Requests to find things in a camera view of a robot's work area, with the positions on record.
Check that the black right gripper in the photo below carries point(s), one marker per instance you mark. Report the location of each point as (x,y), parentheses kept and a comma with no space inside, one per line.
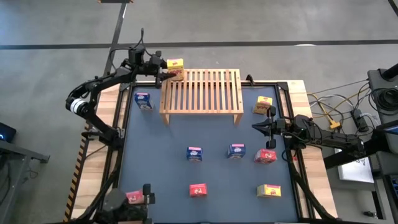
(278,128)

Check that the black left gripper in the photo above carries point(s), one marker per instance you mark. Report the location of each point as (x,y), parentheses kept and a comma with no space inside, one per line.
(154,67)

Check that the yellow Corn Pops cereal box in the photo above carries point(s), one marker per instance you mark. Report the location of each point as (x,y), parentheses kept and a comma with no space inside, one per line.
(263,101)
(267,191)
(175,65)

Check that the red Froot Loops cereal box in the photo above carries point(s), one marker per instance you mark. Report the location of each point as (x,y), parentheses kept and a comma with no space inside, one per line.
(134,196)
(198,190)
(265,156)

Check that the blue Frosted Flakes cereal box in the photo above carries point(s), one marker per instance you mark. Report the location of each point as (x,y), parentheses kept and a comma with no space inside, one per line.
(194,154)
(143,99)
(236,152)

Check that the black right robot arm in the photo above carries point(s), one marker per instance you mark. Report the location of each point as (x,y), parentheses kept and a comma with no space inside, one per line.
(329,138)

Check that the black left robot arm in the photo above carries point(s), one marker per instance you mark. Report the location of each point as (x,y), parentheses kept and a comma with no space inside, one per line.
(102,79)

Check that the wooden slatted shelf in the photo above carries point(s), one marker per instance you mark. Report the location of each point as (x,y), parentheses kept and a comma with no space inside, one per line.
(199,111)

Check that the small black clamp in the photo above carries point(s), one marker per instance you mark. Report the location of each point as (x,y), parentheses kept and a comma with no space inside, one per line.
(249,79)

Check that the blue-grey table mat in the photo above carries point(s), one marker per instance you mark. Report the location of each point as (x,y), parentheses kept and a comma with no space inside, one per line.
(217,174)

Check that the yellow plug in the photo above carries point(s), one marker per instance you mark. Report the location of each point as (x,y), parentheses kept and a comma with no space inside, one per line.
(335,125)

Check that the black diagonal beam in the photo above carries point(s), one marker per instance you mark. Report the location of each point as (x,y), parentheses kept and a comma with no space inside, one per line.
(339,159)

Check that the black power strip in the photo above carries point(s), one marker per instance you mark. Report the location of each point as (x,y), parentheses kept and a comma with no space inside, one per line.
(360,120)

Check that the white sheet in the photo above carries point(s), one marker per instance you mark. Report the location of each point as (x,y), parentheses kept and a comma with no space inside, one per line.
(354,171)

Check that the dark grey desk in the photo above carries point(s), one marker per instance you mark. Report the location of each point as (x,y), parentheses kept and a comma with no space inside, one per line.
(376,81)

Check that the monitor with blue screen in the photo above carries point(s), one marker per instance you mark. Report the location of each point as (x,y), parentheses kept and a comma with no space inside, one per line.
(392,129)

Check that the small black floor object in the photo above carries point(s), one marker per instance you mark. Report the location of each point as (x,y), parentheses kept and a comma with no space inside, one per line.
(369,214)

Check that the dark blurred device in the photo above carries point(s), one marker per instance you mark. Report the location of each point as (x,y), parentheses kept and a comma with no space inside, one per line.
(118,205)

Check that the black pole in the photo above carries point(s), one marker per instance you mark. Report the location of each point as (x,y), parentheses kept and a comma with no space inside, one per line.
(391,72)

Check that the yellow black hazard strip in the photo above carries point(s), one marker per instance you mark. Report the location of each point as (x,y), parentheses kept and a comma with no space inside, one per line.
(73,188)

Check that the grey metal side table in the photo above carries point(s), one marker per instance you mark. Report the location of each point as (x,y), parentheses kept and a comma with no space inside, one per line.
(18,152)

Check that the black device with blue light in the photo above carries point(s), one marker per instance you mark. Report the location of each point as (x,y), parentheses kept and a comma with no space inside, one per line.
(7,132)

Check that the black metal table frame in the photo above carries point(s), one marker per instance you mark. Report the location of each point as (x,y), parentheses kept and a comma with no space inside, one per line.
(267,84)

